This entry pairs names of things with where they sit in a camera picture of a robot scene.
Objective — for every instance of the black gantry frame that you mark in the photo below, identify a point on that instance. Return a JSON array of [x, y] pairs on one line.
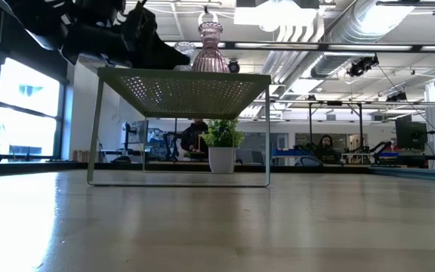
[[310, 124]]

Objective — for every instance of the seated person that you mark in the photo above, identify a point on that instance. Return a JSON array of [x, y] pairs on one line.
[[326, 145]]

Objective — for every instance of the large window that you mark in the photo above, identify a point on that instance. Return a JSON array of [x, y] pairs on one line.
[[25, 113]]

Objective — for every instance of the silver ceiling air duct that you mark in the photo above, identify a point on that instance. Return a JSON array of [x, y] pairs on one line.
[[353, 30]]

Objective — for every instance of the long ceiling light strip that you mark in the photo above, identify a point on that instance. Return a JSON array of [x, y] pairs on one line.
[[372, 47]]

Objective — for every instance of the black ceiling camera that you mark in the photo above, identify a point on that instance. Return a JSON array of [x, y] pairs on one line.
[[361, 67]]

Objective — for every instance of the black computer monitor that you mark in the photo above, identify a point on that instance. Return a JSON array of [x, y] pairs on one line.
[[410, 134]]

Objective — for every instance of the round black ceiling device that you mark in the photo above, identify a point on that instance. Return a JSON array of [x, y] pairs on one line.
[[233, 66]]

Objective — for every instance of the clear glass candlestick holder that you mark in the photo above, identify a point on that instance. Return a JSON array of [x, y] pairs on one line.
[[185, 48]]

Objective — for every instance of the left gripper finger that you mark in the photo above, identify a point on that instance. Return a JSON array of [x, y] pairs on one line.
[[161, 56]]

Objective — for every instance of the pink glass candlestick holder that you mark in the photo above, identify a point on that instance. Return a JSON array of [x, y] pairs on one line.
[[210, 56]]

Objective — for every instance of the white ceiling light panel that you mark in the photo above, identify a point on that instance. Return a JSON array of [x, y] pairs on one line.
[[274, 15]]

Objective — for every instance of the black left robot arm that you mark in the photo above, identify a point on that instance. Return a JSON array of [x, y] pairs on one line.
[[32, 19]]

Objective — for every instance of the green perforated metal shelf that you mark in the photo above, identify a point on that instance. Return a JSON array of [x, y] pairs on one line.
[[187, 94]]

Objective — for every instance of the small potted green plant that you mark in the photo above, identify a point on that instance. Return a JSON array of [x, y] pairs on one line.
[[221, 158]]

